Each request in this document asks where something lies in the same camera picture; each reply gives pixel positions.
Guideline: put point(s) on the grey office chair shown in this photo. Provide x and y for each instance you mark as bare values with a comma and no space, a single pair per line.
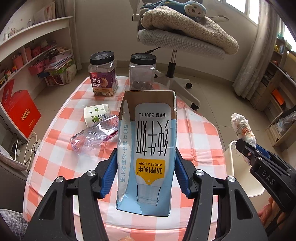
161,37

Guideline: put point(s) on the beige fleece blanket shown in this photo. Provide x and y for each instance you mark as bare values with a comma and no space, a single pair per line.
185,27

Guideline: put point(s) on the orange box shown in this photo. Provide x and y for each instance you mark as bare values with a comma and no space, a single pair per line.
277,97

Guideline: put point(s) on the blue monkey plush toy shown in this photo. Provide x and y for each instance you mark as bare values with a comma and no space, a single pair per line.
194,9

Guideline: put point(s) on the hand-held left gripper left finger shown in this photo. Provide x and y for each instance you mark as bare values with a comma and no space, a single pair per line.
108,173

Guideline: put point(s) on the light blue milk carton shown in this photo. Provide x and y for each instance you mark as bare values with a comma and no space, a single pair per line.
148,150

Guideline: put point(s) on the pink pen holder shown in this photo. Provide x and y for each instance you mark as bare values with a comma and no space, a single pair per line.
18,62

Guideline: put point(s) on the orange white checked tablecloth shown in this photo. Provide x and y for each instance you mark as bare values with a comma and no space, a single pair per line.
69,162

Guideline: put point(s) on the white green print paper cup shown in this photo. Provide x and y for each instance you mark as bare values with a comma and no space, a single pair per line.
94,114

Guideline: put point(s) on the person's left hand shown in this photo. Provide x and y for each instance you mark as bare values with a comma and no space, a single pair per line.
126,238

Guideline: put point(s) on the silver bag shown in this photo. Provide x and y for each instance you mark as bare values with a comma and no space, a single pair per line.
286,125

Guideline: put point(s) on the wooden desk shelf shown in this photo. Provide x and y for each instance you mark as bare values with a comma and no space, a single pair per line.
261,92

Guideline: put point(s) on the person's right hand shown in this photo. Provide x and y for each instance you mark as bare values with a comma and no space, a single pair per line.
266,213

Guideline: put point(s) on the clear plastic bottle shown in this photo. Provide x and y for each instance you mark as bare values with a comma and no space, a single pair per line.
92,136

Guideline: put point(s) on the pink plastic basket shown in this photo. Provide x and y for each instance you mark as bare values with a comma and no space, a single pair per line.
37,67

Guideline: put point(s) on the grey fabric seat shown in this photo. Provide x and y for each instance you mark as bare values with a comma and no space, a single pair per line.
9,162

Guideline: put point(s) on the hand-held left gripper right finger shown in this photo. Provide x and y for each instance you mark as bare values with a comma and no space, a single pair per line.
182,176

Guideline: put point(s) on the white power strip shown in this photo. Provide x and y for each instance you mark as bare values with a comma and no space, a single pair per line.
37,144

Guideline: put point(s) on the white window frame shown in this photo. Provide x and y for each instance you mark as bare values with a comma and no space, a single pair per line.
240,9

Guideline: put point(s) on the bag stuffed with papers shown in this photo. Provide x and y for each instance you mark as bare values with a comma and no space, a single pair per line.
60,67

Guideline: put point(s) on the grey patterned curtain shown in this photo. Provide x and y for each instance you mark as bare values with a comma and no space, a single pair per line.
66,8
254,58

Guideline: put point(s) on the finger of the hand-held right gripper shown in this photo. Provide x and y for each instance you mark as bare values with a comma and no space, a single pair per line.
263,151
246,150

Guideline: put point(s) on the red gift box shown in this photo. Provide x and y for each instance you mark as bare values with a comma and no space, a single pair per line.
20,113

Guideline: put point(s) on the purple label nut jar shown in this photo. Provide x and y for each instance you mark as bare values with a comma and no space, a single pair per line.
103,81

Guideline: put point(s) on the clear jar with black lid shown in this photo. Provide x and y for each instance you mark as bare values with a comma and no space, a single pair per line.
141,74

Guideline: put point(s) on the white trash bin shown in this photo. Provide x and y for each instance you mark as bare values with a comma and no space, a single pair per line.
235,176

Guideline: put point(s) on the white curved bookshelf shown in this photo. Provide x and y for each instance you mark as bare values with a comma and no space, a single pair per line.
34,37

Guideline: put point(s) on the white snack wrapper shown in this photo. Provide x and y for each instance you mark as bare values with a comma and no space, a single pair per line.
242,129

